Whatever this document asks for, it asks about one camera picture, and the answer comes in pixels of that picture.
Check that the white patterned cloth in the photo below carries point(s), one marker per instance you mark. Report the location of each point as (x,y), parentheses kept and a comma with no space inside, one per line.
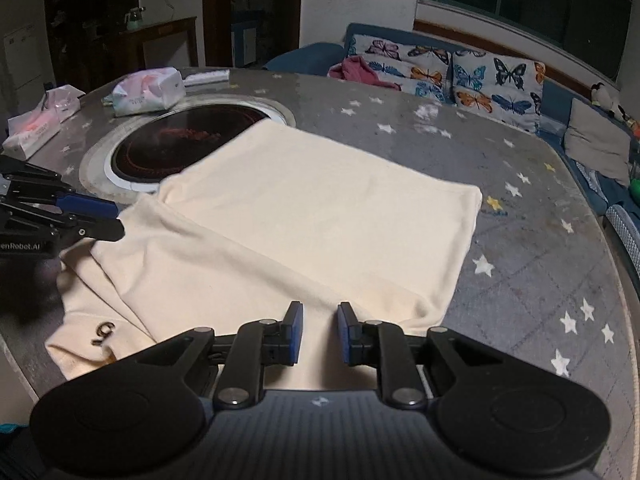
(625,237)

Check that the glass kettle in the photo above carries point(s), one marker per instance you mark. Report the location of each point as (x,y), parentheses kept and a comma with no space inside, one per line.
(135,19)

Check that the white remote control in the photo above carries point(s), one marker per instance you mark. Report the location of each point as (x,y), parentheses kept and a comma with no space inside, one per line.
(206,77)

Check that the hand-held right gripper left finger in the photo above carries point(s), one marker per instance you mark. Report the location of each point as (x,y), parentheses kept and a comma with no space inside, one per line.
(297,334)

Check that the plush toy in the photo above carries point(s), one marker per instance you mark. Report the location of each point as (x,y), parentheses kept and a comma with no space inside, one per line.
(607,97)

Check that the wooden cabinet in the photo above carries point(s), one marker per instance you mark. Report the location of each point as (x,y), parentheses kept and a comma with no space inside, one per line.
(165,45)

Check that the pink garment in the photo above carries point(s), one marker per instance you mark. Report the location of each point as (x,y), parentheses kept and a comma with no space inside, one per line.
(360,71)

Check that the cream shirt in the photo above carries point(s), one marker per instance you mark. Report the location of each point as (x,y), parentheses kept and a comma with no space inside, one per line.
(300,220)

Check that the butterfly print pillow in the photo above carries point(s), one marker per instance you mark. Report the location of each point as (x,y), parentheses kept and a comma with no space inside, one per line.
(400,67)
(497,90)

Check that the grey cushion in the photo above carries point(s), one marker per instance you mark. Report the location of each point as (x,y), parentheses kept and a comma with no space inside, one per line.
(597,142)

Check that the white pink tissue pack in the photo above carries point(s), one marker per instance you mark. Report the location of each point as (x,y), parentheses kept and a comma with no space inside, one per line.
(64,100)
(31,132)

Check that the white refrigerator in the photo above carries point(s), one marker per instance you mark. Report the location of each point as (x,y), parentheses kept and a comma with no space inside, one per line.
(22,70)

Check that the blue sofa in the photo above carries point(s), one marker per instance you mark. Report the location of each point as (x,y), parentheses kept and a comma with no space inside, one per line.
(555,105)

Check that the dark shelf unit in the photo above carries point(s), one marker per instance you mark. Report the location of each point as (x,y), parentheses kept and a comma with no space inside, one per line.
(85,15)

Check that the round black induction cooktop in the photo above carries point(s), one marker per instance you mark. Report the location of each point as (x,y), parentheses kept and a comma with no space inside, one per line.
(175,145)

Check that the floral tissue pack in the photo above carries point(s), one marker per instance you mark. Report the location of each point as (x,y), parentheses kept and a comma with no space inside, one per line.
(145,91)

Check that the grey star-printed table cover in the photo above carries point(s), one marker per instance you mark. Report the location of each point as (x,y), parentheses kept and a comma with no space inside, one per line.
(525,240)

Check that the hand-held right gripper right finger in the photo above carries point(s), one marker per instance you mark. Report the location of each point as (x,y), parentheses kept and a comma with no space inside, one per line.
(344,336)

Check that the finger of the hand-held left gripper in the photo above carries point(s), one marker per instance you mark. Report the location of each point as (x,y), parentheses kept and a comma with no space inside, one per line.
(95,230)
(86,206)

